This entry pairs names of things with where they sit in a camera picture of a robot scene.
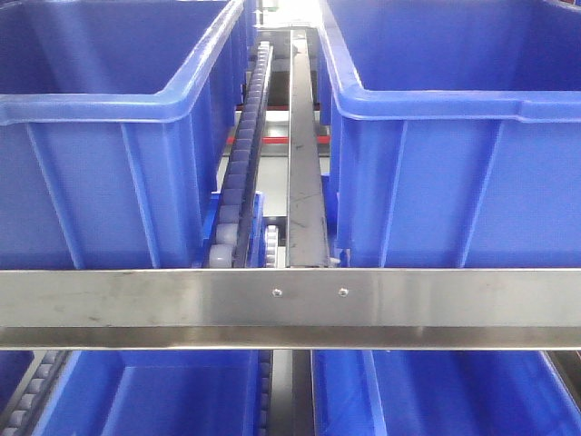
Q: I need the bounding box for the lower left blue bin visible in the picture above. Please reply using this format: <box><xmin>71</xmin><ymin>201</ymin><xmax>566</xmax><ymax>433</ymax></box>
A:
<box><xmin>33</xmin><ymin>351</ymin><xmax>266</xmax><ymax>435</ymax></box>

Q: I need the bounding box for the blue plastic bin centre-right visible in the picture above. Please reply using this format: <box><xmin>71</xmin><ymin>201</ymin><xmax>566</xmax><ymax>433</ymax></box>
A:
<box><xmin>319</xmin><ymin>1</ymin><xmax>580</xmax><ymax>268</ymax></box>

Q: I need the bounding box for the stainless steel shelf rack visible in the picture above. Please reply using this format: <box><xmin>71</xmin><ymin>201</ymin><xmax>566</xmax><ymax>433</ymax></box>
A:
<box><xmin>1</xmin><ymin>268</ymin><xmax>580</xmax><ymax>350</ymax></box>

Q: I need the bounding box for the lower right blue bin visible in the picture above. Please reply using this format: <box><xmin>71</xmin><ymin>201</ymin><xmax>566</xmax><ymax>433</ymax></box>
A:
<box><xmin>313</xmin><ymin>350</ymin><xmax>580</xmax><ymax>435</ymax></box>

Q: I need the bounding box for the roller conveyor track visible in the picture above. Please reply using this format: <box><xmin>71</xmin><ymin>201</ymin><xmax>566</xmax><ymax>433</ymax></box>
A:
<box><xmin>204</xmin><ymin>41</ymin><xmax>273</xmax><ymax>269</ymax></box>

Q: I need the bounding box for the steel divider rail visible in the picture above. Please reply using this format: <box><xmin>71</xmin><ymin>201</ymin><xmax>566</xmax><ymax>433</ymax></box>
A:
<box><xmin>286</xmin><ymin>29</ymin><xmax>331</xmax><ymax>268</ymax></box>

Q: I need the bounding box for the blue plastic bin centre-left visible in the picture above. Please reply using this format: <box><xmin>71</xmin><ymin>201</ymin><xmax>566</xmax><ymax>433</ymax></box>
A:
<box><xmin>1</xmin><ymin>1</ymin><xmax>247</xmax><ymax>269</ymax></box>

